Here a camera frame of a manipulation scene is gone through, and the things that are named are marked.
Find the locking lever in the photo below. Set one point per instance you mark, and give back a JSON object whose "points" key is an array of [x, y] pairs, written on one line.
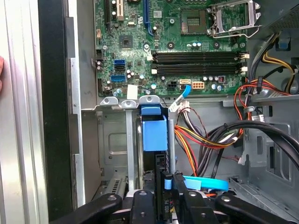
{"points": [[233, 36]]}

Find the hard disk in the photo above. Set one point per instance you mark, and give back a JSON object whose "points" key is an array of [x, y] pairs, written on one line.
{"points": [[154, 135]]}

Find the black expansion slot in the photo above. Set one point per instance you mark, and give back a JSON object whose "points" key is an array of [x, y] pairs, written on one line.
{"points": [[108, 14]]}

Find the metal disk bay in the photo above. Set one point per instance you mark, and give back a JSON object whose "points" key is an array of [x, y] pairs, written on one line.
{"points": [[130, 140]]}

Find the black open PC case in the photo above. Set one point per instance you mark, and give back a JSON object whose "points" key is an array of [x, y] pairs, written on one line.
{"points": [[53, 93]]}

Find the black RAM slot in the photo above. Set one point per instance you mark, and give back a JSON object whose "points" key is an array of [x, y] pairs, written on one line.
{"points": [[198, 54], [198, 60], [198, 67], [198, 72]]}

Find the green motherboard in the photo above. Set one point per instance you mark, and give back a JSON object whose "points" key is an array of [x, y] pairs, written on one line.
{"points": [[140, 46]]}

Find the white paper label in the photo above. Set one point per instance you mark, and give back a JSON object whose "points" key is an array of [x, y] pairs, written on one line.
{"points": [[132, 92]]}

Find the metal optical drive cage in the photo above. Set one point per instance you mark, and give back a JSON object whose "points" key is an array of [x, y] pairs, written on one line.
{"points": [[251, 163]]}

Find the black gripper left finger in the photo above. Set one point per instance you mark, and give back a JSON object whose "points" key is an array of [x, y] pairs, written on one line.
{"points": [[142, 205]]}

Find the metal socket cover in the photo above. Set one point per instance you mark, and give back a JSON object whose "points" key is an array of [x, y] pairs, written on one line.
{"points": [[233, 30]]}

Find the person's bare hand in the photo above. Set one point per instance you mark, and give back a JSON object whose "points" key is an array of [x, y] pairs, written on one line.
{"points": [[1, 70]]}

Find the white expansion slot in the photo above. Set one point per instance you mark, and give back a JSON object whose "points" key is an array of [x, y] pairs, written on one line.
{"points": [[120, 10]]}

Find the CPU socket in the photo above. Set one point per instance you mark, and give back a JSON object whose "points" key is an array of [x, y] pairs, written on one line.
{"points": [[192, 22]]}

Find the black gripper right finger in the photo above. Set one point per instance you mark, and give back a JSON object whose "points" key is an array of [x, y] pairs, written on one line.
{"points": [[196, 207]]}

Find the blue expansion slot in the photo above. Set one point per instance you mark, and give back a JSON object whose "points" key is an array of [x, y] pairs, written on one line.
{"points": [[147, 14]]}

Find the grey power supply unit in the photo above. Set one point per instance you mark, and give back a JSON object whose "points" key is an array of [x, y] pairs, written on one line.
{"points": [[287, 18]]}

